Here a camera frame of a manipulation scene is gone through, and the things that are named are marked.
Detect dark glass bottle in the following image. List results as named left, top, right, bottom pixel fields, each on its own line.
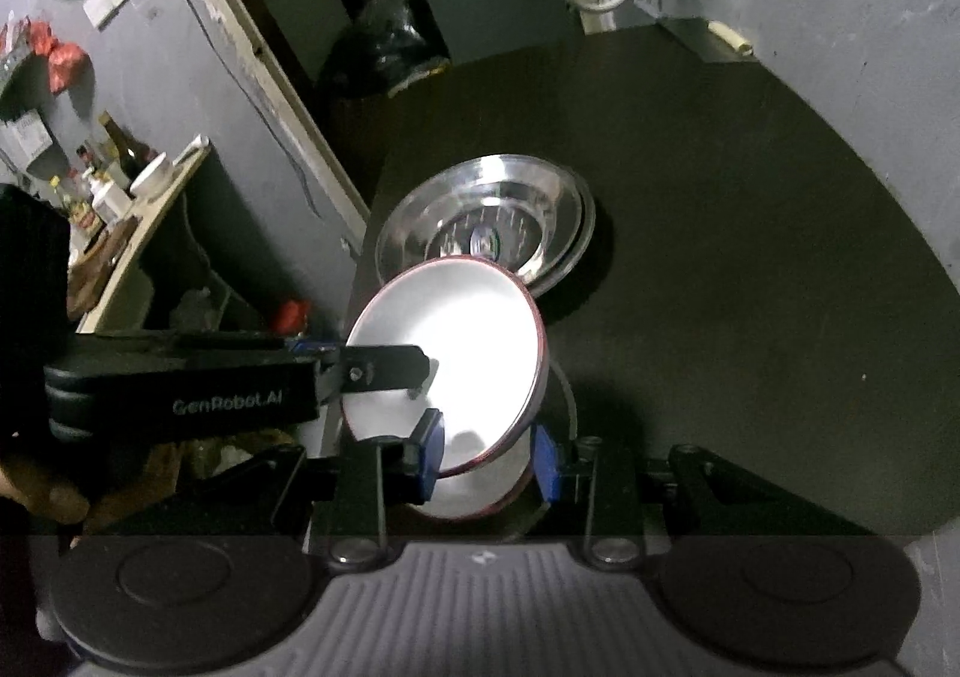
left=99, top=111, right=142, bottom=189

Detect white red-rimmed bowl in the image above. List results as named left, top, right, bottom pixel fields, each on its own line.
left=341, top=255, right=549, bottom=477
left=409, top=441, right=539, bottom=520

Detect black plastic bag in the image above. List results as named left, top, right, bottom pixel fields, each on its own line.
left=319, top=0, right=451, bottom=101

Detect person's left hand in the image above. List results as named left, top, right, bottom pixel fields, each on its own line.
left=0, top=456, right=92, bottom=528

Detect black wall cable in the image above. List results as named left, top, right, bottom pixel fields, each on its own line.
left=159, top=0, right=320, bottom=217

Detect red object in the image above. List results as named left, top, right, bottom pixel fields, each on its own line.
left=272, top=299, right=313, bottom=335

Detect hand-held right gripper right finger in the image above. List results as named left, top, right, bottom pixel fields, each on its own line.
left=529, top=423, right=884, bottom=565

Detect white jar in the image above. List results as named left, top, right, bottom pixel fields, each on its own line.
left=91, top=184, right=133, bottom=222

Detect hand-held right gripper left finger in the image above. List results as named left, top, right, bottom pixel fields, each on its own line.
left=82, top=409, right=447, bottom=567

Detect red plastic bags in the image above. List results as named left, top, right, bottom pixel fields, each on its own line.
left=25, top=19, right=92, bottom=95

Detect cream cylindrical piece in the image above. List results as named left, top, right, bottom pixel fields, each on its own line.
left=709, top=21, right=753, bottom=58

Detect small white bowl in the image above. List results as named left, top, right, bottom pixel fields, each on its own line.
left=129, top=152, right=170, bottom=198

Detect stainless steel plate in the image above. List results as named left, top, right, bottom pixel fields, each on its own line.
left=373, top=154, right=597, bottom=299

